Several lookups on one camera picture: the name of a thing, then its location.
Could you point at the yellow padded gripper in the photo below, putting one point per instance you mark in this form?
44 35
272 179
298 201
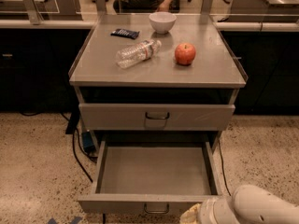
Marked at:
206 213

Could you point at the grey drawer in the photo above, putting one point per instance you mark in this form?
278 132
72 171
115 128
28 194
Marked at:
156 117
151 178

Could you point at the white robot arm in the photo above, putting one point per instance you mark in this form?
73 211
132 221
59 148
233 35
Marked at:
248 204

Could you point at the grey top drawer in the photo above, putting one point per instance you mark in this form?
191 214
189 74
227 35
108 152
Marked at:
156 117

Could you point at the grey metal drawer cabinet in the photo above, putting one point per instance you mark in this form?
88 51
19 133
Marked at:
214 66

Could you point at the blue power box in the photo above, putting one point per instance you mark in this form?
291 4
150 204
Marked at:
87 142

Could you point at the red apple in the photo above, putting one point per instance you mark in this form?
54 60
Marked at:
185 53

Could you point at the clear plastic water bottle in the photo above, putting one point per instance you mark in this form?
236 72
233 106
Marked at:
137 53

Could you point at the white ceramic bowl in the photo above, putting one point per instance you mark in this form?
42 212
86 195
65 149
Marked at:
162 22

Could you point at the dark blue snack packet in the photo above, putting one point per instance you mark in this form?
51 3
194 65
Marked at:
125 33

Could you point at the long counter with dark cabinets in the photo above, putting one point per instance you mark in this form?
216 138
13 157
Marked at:
35 63

